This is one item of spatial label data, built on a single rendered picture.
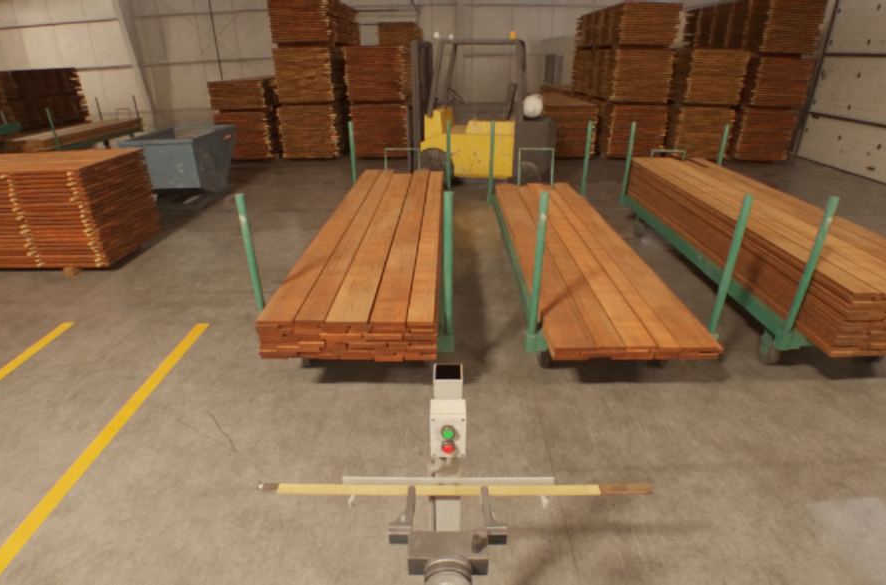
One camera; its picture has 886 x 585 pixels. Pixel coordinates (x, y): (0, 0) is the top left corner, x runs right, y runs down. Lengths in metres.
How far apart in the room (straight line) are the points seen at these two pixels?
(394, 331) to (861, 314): 2.54
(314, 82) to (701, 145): 7.85
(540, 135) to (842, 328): 5.06
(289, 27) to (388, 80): 2.03
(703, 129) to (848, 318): 8.16
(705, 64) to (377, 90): 6.34
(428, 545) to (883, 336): 3.04
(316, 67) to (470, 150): 4.00
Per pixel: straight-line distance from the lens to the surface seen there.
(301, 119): 10.12
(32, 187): 5.85
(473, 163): 7.37
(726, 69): 11.01
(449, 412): 0.97
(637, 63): 10.33
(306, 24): 10.01
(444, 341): 2.80
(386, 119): 9.83
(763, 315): 3.72
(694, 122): 10.94
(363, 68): 9.83
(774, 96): 11.62
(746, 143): 11.57
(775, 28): 11.47
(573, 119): 10.06
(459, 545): 0.84
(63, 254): 6.02
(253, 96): 10.41
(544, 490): 1.18
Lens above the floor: 1.90
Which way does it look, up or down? 27 degrees down
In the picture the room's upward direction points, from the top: straight up
